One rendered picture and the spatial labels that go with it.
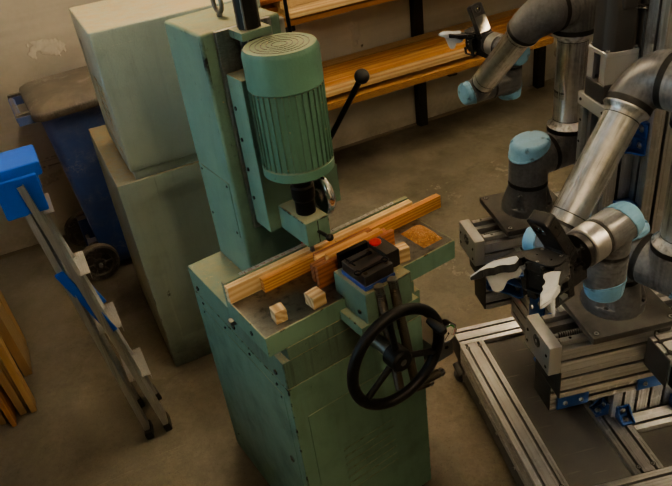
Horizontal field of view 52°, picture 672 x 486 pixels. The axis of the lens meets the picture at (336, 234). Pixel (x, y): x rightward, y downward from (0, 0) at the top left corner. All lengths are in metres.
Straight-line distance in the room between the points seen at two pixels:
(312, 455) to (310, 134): 0.89
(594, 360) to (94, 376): 2.08
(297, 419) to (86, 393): 1.41
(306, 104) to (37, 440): 1.90
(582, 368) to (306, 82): 0.98
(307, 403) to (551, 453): 0.81
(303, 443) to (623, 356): 0.85
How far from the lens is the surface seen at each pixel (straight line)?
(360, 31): 4.39
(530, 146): 2.06
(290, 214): 1.75
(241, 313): 1.73
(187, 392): 2.90
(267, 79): 1.51
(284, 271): 1.78
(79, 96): 3.34
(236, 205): 1.86
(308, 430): 1.90
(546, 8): 1.94
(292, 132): 1.56
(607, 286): 1.41
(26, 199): 2.20
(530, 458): 2.23
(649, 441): 2.36
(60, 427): 2.99
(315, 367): 1.78
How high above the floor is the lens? 1.95
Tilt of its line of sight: 32 degrees down
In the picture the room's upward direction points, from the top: 8 degrees counter-clockwise
